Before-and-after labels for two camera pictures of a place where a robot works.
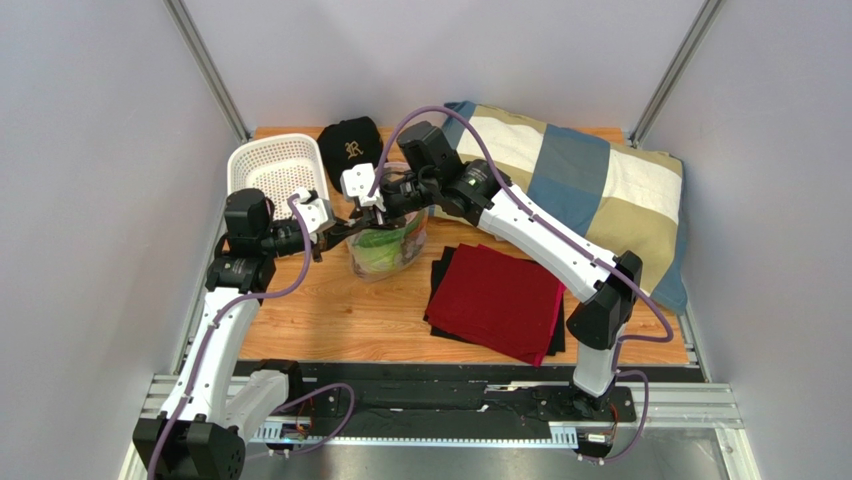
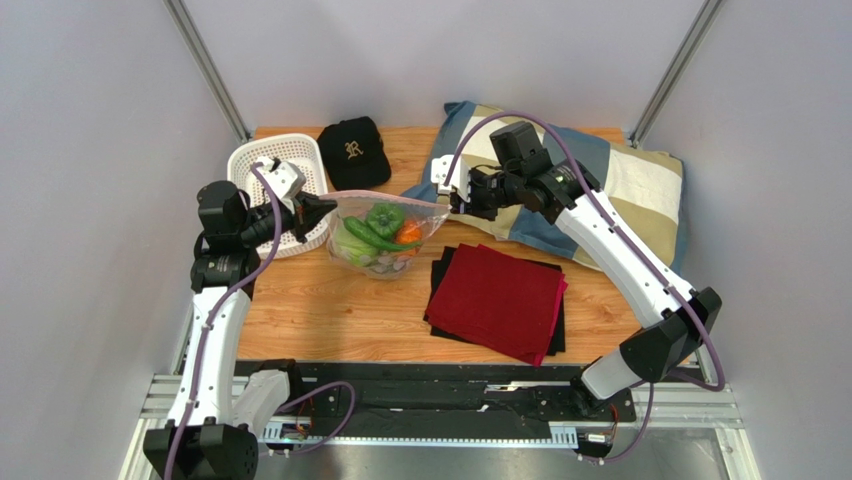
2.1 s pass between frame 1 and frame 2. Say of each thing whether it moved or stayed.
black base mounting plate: stayed
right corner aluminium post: stayed
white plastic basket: stayed
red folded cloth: stayed
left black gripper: moved
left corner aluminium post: stayed
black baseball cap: stayed
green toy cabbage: moved
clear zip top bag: moved
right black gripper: moved
